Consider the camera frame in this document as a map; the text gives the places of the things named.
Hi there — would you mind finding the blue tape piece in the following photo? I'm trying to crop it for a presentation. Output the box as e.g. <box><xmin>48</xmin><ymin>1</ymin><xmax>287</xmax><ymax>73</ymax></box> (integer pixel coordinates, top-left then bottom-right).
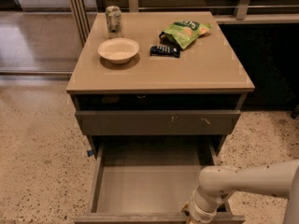
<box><xmin>87</xmin><ymin>150</ymin><xmax>93</xmax><ymax>157</ymax></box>

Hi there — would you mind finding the white paper bowl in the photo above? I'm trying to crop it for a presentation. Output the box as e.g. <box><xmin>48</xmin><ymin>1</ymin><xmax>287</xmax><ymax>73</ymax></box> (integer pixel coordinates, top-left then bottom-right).
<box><xmin>98</xmin><ymin>38</ymin><xmax>139</xmax><ymax>64</ymax></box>

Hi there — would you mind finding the grey drawer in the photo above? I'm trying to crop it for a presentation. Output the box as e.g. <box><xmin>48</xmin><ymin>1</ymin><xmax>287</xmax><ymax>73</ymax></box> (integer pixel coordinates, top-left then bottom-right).
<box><xmin>73</xmin><ymin>140</ymin><xmax>247</xmax><ymax>224</ymax></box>
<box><xmin>75</xmin><ymin>110</ymin><xmax>240</xmax><ymax>135</ymax></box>

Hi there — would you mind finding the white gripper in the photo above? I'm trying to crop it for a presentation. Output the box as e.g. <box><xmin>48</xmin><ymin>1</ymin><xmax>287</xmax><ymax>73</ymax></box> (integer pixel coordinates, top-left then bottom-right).
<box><xmin>181</xmin><ymin>190</ymin><xmax>218</xmax><ymax>224</ymax></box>

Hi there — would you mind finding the black snack bar wrapper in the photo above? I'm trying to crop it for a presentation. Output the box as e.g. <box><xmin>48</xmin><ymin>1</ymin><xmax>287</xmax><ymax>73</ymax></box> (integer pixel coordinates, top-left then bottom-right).
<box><xmin>149</xmin><ymin>46</ymin><xmax>180</xmax><ymax>58</ymax></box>

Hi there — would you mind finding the silver drink can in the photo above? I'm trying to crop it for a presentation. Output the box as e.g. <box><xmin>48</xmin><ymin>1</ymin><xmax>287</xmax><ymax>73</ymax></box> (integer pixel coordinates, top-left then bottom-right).
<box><xmin>106</xmin><ymin>6</ymin><xmax>122</xmax><ymax>33</ymax></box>

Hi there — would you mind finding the green chip bag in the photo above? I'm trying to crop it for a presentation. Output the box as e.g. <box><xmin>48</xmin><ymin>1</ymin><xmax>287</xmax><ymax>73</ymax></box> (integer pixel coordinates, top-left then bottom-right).
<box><xmin>159</xmin><ymin>21</ymin><xmax>212</xmax><ymax>49</ymax></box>

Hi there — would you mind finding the grey drawer cabinet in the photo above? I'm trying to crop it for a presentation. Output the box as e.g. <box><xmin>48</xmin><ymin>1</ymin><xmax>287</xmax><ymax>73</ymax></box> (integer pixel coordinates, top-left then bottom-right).
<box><xmin>66</xmin><ymin>15</ymin><xmax>254</xmax><ymax>151</ymax></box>

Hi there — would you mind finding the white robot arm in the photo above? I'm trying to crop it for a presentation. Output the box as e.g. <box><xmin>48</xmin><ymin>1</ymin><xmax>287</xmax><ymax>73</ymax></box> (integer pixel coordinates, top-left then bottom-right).
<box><xmin>183</xmin><ymin>160</ymin><xmax>299</xmax><ymax>224</ymax></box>

